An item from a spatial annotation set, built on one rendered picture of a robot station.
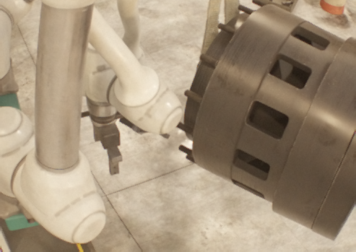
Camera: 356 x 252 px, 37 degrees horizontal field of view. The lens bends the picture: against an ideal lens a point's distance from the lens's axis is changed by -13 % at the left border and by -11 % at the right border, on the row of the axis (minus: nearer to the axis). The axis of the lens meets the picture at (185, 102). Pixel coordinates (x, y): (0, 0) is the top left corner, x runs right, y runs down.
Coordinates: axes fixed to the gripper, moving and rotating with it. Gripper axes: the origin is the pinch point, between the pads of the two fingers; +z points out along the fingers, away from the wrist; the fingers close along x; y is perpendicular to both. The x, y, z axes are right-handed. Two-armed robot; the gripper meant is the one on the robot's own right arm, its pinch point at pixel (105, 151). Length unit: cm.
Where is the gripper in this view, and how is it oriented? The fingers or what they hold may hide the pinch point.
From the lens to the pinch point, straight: 165.9
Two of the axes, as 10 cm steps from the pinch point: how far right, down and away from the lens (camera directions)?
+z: -0.6, 7.3, 6.9
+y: -9.1, 2.4, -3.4
